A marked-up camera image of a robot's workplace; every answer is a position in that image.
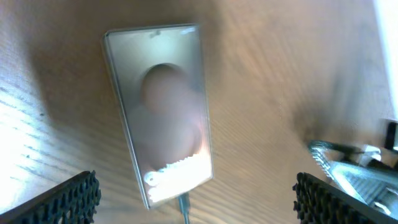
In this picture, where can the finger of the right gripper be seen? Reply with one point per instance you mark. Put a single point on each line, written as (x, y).
(360, 172)

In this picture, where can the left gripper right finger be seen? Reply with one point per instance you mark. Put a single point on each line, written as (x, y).
(320, 203)

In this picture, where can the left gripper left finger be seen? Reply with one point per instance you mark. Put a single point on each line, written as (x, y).
(73, 201)

